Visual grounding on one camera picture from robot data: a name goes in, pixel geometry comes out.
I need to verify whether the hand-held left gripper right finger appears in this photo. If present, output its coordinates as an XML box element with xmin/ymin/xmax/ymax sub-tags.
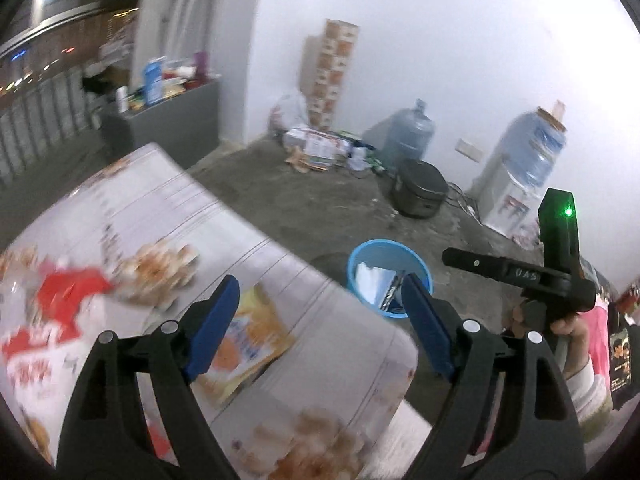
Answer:
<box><xmin>400</xmin><ymin>272</ymin><xmax>586</xmax><ymax>480</ymax></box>

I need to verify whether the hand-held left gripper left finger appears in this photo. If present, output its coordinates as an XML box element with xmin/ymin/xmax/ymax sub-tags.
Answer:
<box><xmin>56</xmin><ymin>275</ymin><xmax>241</xmax><ymax>480</ymax></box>

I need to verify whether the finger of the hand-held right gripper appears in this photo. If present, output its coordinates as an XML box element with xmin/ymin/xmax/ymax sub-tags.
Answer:
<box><xmin>441</xmin><ymin>246</ymin><xmax>546</xmax><ymax>286</ymax></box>

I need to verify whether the orange yellow snack packet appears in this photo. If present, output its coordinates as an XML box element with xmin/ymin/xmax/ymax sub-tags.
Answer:
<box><xmin>192</xmin><ymin>282</ymin><xmax>296</xmax><ymax>408</ymax></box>

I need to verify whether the white torn paper carton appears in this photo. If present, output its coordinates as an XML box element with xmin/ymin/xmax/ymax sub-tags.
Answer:
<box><xmin>356</xmin><ymin>262</ymin><xmax>386</xmax><ymax>303</ymax></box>

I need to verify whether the blue plastic wastebasket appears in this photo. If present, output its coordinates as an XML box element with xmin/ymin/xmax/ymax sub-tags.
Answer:
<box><xmin>347</xmin><ymin>240</ymin><xmax>435</xmax><ymax>322</ymax></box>

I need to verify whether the red snack wrapper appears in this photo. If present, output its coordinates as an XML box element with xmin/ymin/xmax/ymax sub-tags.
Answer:
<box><xmin>32</xmin><ymin>266</ymin><xmax>115</xmax><ymax>313</ymax></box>

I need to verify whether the red white snack bag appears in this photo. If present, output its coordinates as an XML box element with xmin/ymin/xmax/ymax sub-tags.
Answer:
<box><xmin>0</xmin><ymin>327</ymin><xmax>83</xmax><ymax>411</ymax></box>

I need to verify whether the person's right forearm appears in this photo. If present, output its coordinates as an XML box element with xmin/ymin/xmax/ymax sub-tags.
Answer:
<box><xmin>562</xmin><ymin>355</ymin><xmax>613</xmax><ymax>413</ymax></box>

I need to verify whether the person's right hand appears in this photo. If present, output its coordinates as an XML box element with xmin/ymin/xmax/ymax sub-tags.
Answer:
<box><xmin>511</xmin><ymin>304</ymin><xmax>592</xmax><ymax>376</ymax></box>

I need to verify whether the clear bag of snacks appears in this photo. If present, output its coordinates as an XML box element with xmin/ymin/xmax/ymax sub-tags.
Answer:
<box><xmin>512</xmin><ymin>225</ymin><xmax>543</xmax><ymax>250</ymax></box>

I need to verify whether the white water dispenser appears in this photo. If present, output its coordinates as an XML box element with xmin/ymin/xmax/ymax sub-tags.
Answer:
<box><xmin>472</xmin><ymin>152</ymin><xmax>543</xmax><ymax>241</ymax></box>

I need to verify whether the water jug on dispenser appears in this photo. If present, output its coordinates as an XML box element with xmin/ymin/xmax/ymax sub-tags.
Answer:
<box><xmin>502</xmin><ymin>107</ymin><xmax>568</xmax><ymax>193</ymax></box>

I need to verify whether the black rice cooker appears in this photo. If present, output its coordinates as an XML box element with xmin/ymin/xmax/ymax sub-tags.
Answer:
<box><xmin>390</xmin><ymin>159</ymin><xmax>450</xmax><ymax>220</ymax></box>

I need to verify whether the pink cloth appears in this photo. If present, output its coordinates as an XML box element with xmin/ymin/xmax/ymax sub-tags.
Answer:
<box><xmin>582</xmin><ymin>305</ymin><xmax>613</xmax><ymax>396</ymax></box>

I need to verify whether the white fluffy blanket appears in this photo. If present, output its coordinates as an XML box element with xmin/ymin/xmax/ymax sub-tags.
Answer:
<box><xmin>360</xmin><ymin>400</ymin><xmax>436</xmax><ymax>480</ymax></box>

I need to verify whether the black printed shirt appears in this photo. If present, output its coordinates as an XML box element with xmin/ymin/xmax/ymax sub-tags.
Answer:
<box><xmin>605</xmin><ymin>300</ymin><xmax>640</xmax><ymax>411</ymax></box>

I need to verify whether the empty water jug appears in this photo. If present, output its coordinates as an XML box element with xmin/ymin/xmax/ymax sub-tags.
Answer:
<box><xmin>382</xmin><ymin>100</ymin><xmax>435</xmax><ymax>171</ymax></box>

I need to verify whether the grey cabinet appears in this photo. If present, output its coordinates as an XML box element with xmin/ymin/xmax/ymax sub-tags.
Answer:
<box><xmin>102</xmin><ymin>76</ymin><xmax>222</xmax><ymax>171</ymax></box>

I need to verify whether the white plastic bag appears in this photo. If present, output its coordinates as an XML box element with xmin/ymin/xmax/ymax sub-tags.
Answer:
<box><xmin>270</xmin><ymin>91</ymin><xmax>310</xmax><ymax>133</ymax></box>

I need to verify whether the tall patterned box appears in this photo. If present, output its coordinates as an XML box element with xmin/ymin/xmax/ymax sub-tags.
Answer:
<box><xmin>306</xmin><ymin>19</ymin><xmax>361</xmax><ymax>131</ymax></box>

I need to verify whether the pile of small packets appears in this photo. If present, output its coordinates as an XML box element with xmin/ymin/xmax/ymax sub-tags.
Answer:
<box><xmin>127</xmin><ymin>62</ymin><xmax>201</xmax><ymax>111</ymax></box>

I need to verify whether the blue detergent bottle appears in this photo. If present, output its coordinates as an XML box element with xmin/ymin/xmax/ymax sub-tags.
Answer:
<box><xmin>144</xmin><ymin>56</ymin><xmax>168</xmax><ymax>107</ymax></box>

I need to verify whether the metal railing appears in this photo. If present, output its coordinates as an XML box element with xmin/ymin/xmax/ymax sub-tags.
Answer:
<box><xmin>0</xmin><ymin>0</ymin><xmax>141</xmax><ymax>186</ymax></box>

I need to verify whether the grey curtain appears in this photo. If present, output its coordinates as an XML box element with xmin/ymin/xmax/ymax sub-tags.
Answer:
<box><xmin>102</xmin><ymin>0</ymin><xmax>201</xmax><ymax>68</ymax></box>

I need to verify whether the power cable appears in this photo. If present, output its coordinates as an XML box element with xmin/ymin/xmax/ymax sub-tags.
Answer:
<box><xmin>445</xmin><ymin>182</ymin><xmax>483</xmax><ymax>221</ymax></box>

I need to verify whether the wall socket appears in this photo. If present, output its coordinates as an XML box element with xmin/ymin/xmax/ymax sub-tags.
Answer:
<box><xmin>456</xmin><ymin>137</ymin><xmax>485</xmax><ymax>162</ymax></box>

